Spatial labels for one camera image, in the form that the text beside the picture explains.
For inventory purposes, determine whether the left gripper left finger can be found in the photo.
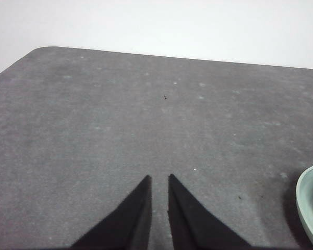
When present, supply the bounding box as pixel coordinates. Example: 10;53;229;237
69;174;153;248

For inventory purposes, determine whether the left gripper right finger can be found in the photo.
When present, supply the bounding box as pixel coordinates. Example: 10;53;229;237
167;173;253;248

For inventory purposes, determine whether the pale green plate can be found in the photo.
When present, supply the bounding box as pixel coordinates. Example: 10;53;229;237
296;163;313;250

